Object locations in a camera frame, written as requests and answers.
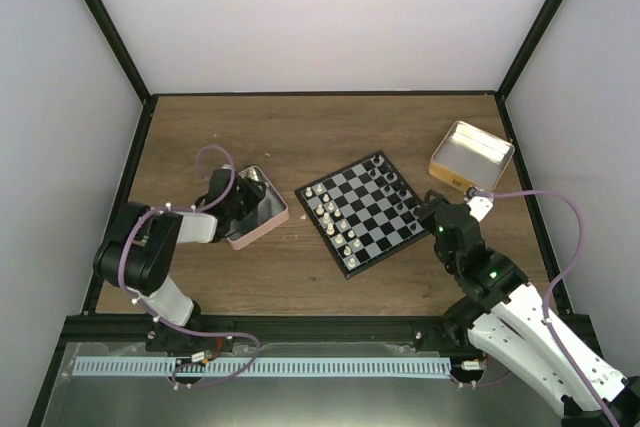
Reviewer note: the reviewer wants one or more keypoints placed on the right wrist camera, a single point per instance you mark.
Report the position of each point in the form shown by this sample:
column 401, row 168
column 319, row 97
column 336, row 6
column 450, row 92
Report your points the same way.
column 479, row 202

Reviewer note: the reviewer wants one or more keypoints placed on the yellow metal tin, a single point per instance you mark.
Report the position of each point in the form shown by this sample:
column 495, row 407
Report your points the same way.
column 470, row 157

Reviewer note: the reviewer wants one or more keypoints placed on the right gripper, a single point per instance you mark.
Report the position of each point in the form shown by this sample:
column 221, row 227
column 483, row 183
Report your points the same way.
column 426, row 212

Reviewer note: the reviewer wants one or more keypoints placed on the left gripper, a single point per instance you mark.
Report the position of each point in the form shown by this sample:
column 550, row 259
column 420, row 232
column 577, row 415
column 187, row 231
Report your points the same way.
column 254, row 193

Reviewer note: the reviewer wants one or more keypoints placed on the pink metal tin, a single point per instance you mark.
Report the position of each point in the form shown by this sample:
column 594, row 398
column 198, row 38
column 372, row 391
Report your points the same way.
column 271, row 212

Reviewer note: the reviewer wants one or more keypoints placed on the black white chessboard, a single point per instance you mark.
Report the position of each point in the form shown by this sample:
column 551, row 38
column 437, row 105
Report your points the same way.
column 357, row 190

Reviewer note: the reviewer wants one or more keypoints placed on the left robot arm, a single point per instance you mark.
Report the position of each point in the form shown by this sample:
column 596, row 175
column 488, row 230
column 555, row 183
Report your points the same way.
column 138, row 248

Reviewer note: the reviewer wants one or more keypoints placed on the light blue slotted rail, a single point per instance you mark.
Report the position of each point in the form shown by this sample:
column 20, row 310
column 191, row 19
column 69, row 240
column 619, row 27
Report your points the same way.
column 269, row 367

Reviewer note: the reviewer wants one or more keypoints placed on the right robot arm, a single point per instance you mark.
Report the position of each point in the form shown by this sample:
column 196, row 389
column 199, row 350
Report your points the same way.
column 503, row 315

